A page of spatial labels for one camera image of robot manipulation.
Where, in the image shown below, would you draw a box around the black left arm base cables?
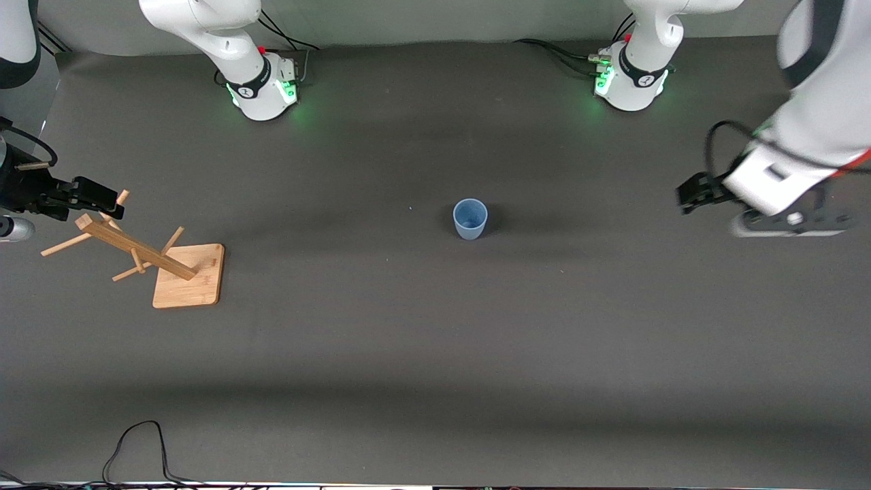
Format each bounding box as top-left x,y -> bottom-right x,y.
512,12 -> 638,77

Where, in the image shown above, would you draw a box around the wooden cup rack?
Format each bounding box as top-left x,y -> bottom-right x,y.
40,190 -> 226,310

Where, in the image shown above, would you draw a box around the black arm base cables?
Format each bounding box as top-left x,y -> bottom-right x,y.
512,12 -> 638,77
259,10 -> 321,86

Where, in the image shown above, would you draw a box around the black looped floor cable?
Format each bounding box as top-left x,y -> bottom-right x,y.
102,420 -> 205,488

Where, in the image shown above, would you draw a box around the black right arm base cables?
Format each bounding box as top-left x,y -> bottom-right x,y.
259,10 -> 321,86

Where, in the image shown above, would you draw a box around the light blue plastic cup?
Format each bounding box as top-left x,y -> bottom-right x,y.
453,198 -> 489,241

